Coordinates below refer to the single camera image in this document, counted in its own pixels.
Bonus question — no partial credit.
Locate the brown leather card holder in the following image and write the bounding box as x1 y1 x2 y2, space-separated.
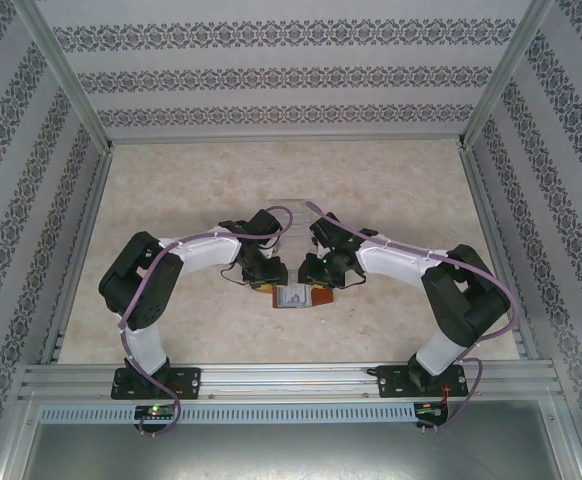
272 283 336 312

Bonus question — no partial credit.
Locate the small circuit board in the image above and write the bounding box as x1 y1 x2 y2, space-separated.
134 404 178 421
414 401 448 418

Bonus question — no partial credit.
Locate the grey metal shelf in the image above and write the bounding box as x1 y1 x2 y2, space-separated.
0 394 582 480

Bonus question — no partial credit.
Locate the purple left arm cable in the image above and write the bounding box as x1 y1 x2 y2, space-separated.
119 205 295 435

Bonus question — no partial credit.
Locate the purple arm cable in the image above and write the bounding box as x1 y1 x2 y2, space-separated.
304 199 517 434
119 205 295 435

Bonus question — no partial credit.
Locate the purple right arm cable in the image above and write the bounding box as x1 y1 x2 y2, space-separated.
304 199 517 434

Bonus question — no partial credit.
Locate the aluminium mounting rail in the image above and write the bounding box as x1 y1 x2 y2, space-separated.
20 362 563 401

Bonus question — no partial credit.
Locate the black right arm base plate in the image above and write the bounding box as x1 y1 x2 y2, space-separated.
376 363 470 400

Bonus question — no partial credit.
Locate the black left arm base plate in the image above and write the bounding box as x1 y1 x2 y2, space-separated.
112 367 203 401

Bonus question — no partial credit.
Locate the slotted grey cable duct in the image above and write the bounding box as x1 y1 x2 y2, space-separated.
38 402 418 425

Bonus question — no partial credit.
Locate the aluminium table side rail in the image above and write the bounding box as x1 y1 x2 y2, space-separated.
38 147 117 365
460 147 540 361

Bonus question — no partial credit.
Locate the aluminium frame post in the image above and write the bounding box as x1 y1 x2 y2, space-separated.
462 0 556 150
13 0 117 151

